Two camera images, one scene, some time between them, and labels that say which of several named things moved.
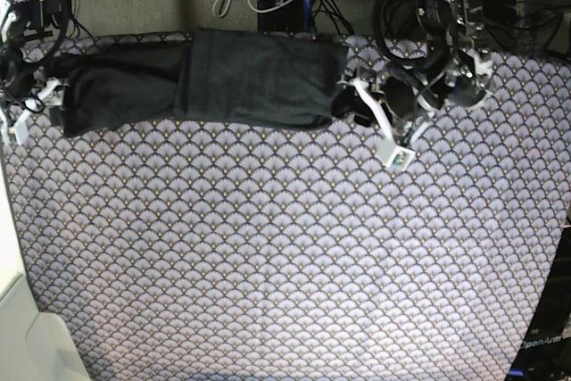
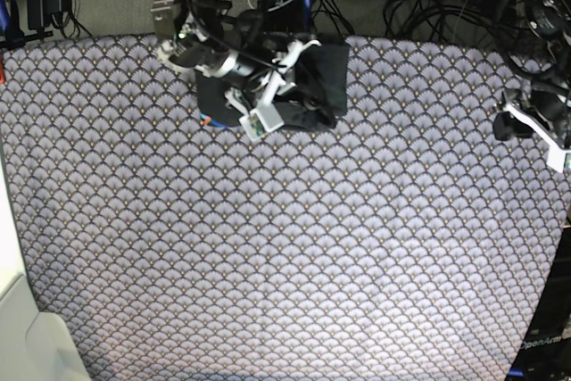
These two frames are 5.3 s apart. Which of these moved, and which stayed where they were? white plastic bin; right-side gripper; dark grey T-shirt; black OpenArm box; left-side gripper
Moved: left-side gripper; dark grey T-shirt; right-side gripper
Stayed: white plastic bin; black OpenArm box
